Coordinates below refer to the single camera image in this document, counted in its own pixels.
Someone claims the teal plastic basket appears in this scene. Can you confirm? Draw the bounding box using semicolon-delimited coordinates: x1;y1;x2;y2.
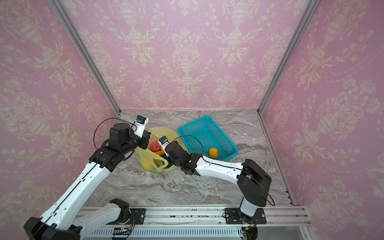
177;116;239;162

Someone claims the corner aluminium post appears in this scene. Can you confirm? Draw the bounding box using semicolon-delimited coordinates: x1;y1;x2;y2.
258;0;321;115
48;0;121;115

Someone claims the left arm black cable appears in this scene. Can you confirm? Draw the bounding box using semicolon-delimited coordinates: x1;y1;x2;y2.
93;117;139;161

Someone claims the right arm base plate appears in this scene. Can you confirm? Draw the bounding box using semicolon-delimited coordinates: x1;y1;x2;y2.
222;208;267;225

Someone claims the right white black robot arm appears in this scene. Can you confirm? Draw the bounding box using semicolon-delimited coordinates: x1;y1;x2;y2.
158;139;275;217

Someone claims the pink red fruit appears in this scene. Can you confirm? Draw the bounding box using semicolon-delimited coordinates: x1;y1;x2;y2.
150;142;162;153

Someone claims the yellow lemon fruit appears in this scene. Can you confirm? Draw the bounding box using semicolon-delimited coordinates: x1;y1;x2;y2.
209;148;219;159

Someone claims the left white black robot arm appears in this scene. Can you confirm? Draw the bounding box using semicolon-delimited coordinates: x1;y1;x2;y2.
24;115;151;240

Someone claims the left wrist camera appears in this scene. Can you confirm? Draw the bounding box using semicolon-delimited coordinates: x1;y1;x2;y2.
134;115;149;138

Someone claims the yellow plastic bag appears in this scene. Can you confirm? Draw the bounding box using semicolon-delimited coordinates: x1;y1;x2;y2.
135;127;179;173

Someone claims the left corner aluminium post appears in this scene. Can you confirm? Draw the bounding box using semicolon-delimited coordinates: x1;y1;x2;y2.
48;0;121;115

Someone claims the right corner aluminium post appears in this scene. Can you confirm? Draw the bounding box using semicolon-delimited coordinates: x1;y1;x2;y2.
258;0;321;115

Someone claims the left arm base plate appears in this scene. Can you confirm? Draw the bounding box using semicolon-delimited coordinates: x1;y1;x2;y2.
117;208;146;225

